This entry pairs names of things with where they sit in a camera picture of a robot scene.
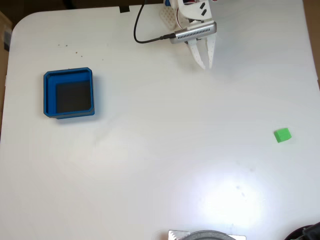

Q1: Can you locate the green foam cube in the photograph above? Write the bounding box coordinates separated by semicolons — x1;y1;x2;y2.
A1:
273;127;292;144

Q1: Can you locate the blue square box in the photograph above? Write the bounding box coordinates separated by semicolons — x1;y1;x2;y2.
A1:
43;66;96;120

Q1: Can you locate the white perforated plate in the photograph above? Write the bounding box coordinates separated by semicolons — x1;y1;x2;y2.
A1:
159;6;178;30

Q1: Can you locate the grey round object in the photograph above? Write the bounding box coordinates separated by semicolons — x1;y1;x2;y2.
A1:
184;229;237;240

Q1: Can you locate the silver metal plate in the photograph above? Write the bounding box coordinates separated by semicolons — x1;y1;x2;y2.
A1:
167;229;247;240

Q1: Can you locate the black object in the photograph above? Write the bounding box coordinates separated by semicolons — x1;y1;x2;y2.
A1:
284;221;320;240

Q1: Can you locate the silver vented camera box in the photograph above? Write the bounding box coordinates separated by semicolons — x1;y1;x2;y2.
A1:
169;21;218;45

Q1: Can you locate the black camera cable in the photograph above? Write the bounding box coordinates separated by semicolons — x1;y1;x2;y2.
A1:
133;0;177;44

